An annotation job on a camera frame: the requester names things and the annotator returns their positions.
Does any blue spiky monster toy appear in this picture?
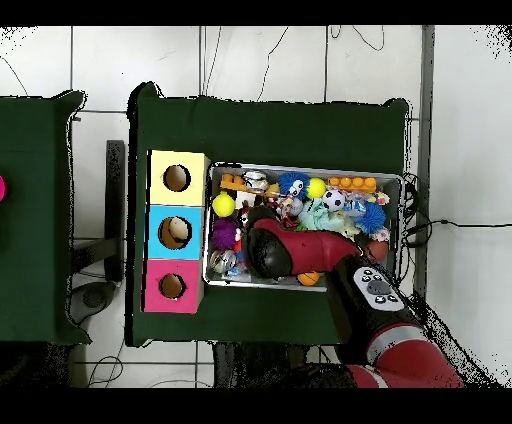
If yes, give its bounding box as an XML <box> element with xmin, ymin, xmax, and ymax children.
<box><xmin>277</xmin><ymin>171</ymin><xmax>311</xmax><ymax>200</ymax></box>

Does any clear mesh bin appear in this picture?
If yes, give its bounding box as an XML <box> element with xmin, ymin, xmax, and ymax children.
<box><xmin>202</xmin><ymin>161</ymin><xmax>404</xmax><ymax>293</ymax></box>

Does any wooden box with three holes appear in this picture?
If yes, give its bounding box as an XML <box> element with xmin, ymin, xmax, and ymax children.
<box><xmin>141</xmin><ymin>149</ymin><xmax>211</xmax><ymax>314</ymax></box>

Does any purple spiky monster toy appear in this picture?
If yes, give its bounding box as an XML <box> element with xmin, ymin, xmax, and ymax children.
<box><xmin>210</xmin><ymin>218</ymin><xmax>239</xmax><ymax>251</ymax></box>

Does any mint green cloth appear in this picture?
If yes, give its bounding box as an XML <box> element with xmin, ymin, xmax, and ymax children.
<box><xmin>297</xmin><ymin>198</ymin><xmax>353</xmax><ymax>234</ymax></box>

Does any plain yellow ball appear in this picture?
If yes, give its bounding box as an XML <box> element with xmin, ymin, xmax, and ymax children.
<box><xmin>305</xmin><ymin>177</ymin><xmax>328</xmax><ymax>200</ymax></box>

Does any black and white soccer ball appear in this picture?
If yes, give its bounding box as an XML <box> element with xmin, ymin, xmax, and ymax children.
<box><xmin>322</xmin><ymin>189</ymin><xmax>346</xmax><ymax>212</ymax></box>

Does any dark green tablecloth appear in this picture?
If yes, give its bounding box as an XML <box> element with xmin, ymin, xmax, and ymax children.
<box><xmin>125</xmin><ymin>81</ymin><xmax>411</xmax><ymax>355</ymax></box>

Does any orange four-stud building block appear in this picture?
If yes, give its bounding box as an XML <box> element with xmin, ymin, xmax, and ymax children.
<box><xmin>327</xmin><ymin>176</ymin><xmax>378</xmax><ymax>193</ymax></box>

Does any blue spiky ball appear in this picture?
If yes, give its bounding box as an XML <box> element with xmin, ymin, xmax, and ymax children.
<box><xmin>354</xmin><ymin>201</ymin><xmax>387</xmax><ymax>234</ymax></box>

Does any brown football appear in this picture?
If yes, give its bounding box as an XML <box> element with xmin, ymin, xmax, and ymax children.
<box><xmin>365</xmin><ymin>240</ymin><xmax>389</xmax><ymax>263</ymax></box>

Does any black stand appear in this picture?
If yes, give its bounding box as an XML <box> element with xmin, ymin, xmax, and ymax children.
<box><xmin>71</xmin><ymin>139</ymin><xmax>126</xmax><ymax>281</ymax></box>

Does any grey stand foot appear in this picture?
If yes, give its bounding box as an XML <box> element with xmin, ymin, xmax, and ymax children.
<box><xmin>69</xmin><ymin>281</ymin><xmax>117</xmax><ymax>325</ymax></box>

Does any side table with green cloth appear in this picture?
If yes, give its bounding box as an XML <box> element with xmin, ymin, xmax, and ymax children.
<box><xmin>0</xmin><ymin>90</ymin><xmax>92</xmax><ymax>346</ymax></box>

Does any yellow tennis ball with handle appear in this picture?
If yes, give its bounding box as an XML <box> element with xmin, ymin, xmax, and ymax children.
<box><xmin>211</xmin><ymin>190</ymin><xmax>236</xmax><ymax>220</ymax></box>

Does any grey floor rail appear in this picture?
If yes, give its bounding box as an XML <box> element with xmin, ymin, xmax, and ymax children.
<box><xmin>411</xmin><ymin>25</ymin><xmax>436</xmax><ymax>297</ymax></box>

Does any black power cable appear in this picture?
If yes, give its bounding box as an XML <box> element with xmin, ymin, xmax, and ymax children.
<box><xmin>403</xmin><ymin>217</ymin><xmax>512</xmax><ymax>241</ymax></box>

